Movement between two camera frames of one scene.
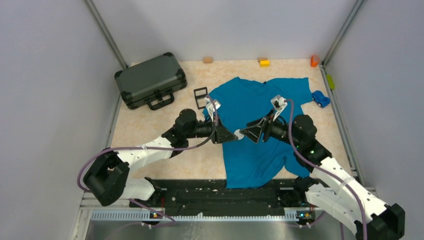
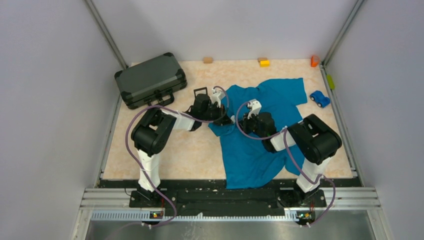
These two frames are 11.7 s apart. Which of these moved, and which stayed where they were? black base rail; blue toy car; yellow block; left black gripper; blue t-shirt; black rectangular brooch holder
Moved: left black gripper; blue t-shirt
Stayed: black base rail; black rectangular brooch holder; yellow block; blue toy car
